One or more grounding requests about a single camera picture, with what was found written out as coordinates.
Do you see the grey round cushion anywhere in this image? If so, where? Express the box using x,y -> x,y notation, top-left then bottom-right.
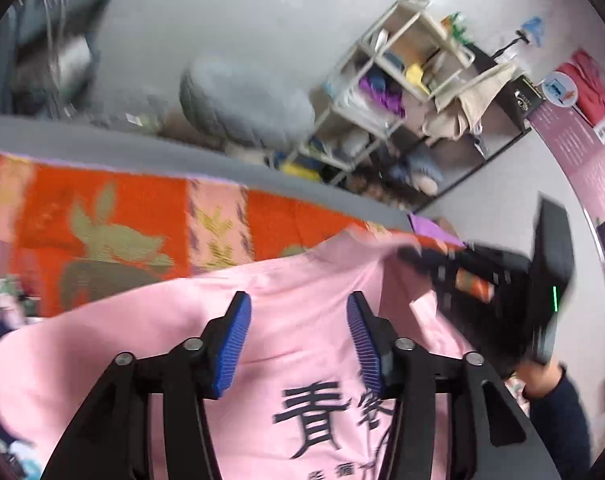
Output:
180,55 -> 315,148

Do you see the person's right forearm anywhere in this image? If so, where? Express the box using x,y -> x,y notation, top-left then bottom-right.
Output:
519,360 -> 595,480

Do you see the yellow sponge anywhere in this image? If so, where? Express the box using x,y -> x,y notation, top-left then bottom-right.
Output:
405,62 -> 430,93

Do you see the navy floral garment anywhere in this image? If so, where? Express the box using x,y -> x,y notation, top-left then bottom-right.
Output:
0,275 -> 38,346

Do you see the green glass bowl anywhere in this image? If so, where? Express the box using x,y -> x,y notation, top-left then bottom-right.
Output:
439,12 -> 470,43

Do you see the blue paper bag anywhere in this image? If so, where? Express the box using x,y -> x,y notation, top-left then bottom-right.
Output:
519,16 -> 545,43

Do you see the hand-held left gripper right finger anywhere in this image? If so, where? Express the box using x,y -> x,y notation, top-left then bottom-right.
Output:
346,290 -> 563,480

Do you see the pink shirt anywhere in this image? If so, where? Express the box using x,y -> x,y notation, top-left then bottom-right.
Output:
0,230 -> 488,480

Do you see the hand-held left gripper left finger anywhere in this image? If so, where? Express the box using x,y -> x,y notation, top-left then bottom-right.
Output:
42,291 -> 253,480

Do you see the black pole stand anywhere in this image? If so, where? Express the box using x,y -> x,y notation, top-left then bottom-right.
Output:
492,30 -> 525,58

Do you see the black shelf rack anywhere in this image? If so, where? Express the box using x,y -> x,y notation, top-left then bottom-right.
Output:
342,42 -> 533,213

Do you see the beige towel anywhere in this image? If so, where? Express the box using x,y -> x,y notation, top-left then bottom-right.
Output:
422,62 -> 518,138

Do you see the wall poster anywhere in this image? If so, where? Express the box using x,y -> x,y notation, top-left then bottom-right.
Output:
527,47 -> 605,281

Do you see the grey massage bed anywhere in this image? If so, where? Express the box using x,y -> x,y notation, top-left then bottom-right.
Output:
0,115 -> 413,226

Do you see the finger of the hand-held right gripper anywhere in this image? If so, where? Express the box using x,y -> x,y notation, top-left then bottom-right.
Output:
397,245 -> 468,271
427,265 -> 498,318

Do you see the black box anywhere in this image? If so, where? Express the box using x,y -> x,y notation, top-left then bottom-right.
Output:
509,75 -> 543,121

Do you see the orange floral blanket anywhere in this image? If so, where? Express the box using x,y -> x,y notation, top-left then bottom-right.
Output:
0,147 -> 468,321

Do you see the purple cloth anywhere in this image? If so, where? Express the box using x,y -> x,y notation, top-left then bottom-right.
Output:
358,72 -> 405,116

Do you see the grey pillow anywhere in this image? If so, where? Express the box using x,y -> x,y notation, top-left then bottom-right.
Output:
387,150 -> 443,188

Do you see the white shelf rack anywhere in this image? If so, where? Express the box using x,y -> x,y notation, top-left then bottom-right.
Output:
270,0 -> 475,186

